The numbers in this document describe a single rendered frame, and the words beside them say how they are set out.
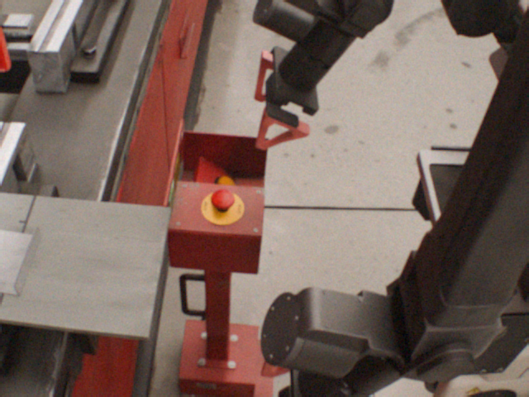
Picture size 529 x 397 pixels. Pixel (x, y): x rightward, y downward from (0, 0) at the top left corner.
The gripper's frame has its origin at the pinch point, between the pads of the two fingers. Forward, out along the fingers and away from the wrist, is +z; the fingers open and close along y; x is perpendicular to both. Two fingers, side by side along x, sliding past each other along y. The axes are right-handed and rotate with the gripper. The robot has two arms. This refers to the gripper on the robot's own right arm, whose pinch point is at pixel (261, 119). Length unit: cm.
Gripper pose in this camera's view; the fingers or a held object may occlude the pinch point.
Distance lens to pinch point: 89.2
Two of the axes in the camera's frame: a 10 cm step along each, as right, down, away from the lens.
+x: 8.6, 3.0, 4.1
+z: -5.1, 5.5, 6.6
